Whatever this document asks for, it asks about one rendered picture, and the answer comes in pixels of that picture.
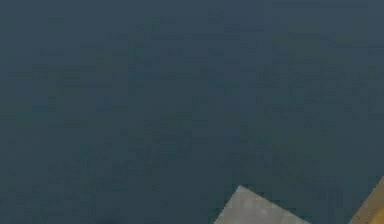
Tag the grey flat slab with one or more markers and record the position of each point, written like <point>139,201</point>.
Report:
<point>256,210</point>

